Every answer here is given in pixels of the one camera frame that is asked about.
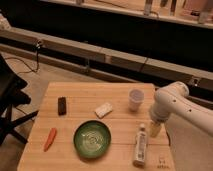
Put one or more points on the white sponge block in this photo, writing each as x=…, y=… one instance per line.
x=103, y=110

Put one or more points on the black office chair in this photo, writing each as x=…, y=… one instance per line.
x=11, y=95

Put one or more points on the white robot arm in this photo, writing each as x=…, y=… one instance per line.
x=172, y=99

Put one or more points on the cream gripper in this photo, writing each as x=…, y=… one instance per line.
x=155, y=128

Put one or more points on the green ceramic plate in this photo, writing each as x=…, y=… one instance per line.
x=92, y=139

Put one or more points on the translucent plastic cup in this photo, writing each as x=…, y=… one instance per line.
x=136, y=98

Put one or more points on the white labelled bottle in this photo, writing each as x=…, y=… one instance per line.
x=140, y=146

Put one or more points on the black rectangular block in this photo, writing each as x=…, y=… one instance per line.
x=62, y=106

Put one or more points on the orange carrot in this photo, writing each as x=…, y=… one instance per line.
x=50, y=139

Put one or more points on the small wooden table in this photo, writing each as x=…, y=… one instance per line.
x=81, y=101

